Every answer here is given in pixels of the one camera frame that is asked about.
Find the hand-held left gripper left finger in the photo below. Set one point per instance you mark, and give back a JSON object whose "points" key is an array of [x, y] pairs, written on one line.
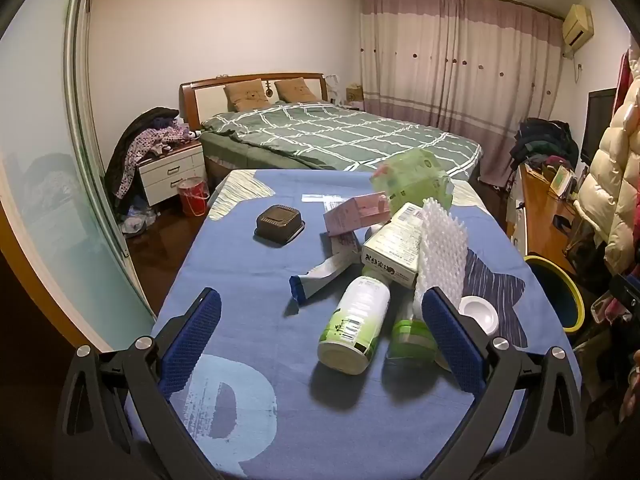
{"points": [[192, 340]]}

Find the clear green plastic bottle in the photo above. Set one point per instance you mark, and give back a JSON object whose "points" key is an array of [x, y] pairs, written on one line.
{"points": [[412, 335]]}

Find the plastic bags on floor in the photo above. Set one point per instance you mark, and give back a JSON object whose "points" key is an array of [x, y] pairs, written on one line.
{"points": [[137, 220]]}

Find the yellow-rimmed trash bin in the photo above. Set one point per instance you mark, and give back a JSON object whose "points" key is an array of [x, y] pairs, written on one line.
{"points": [[555, 290]]}

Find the cream puffer jacket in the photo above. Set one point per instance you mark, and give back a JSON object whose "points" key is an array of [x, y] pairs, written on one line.
{"points": [[607, 175]]}

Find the black television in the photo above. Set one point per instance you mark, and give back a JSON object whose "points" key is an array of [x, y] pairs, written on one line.
{"points": [[597, 125]]}

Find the white and blue tube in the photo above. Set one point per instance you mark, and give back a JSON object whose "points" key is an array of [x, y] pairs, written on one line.
{"points": [[320, 275]]}

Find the blue printed tablecloth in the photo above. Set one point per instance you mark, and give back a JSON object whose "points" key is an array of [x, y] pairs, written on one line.
{"points": [[260, 270]]}

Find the white nightstand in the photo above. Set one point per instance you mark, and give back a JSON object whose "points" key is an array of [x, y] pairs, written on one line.
{"points": [[172, 172]]}

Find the glass wardrobe sliding door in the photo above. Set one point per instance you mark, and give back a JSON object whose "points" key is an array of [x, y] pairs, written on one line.
{"points": [[45, 185]]}

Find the white round lid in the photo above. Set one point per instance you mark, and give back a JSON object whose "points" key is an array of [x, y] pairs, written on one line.
{"points": [[477, 310]]}

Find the brown pillow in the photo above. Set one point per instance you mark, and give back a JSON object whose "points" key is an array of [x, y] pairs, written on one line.
{"points": [[296, 90], [246, 95]]}

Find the pink and cream curtain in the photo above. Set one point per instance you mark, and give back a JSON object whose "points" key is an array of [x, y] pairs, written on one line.
{"points": [[450, 60]]}

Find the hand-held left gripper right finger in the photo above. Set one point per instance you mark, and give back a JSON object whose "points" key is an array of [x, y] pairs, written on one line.
{"points": [[452, 345]]}

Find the green checked quilt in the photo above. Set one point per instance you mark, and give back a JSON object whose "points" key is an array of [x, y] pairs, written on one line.
{"points": [[340, 135]]}

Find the pink carton box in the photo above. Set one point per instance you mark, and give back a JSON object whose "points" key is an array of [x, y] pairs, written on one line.
{"points": [[355, 212]]}

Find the green wet wipes packet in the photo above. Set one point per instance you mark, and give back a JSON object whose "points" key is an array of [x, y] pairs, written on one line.
{"points": [[415, 175]]}

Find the brown square plastic box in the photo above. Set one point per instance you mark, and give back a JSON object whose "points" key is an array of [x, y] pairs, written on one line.
{"points": [[280, 222]]}

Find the wooden bed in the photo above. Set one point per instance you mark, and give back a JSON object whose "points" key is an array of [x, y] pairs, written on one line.
{"points": [[215, 92]]}

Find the beige air conditioner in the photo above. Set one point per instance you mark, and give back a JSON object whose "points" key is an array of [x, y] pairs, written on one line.
{"points": [[577, 25]]}

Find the wooden desk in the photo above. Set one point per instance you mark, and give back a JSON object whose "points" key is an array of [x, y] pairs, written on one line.
{"points": [[537, 210]]}

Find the red puffer jacket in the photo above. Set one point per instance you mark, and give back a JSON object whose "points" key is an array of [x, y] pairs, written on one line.
{"points": [[625, 80]]}

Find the white and green bottle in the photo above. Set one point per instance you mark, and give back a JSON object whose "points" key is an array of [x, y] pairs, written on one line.
{"points": [[355, 320]]}

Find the white box with green print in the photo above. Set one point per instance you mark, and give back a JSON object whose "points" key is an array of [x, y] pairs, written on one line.
{"points": [[395, 250]]}

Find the white bubbled brush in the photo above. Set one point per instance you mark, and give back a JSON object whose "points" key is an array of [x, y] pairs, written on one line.
{"points": [[442, 245]]}

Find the pile of dark clothes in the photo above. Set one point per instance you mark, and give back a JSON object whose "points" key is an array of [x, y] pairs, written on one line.
{"points": [[542, 140]]}

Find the red bucket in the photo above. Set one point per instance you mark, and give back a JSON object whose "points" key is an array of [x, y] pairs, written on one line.
{"points": [[192, 197]]}

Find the pile of patterned clothes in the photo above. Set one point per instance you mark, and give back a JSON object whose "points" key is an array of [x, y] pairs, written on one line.
{"points": [[142, 145]]}

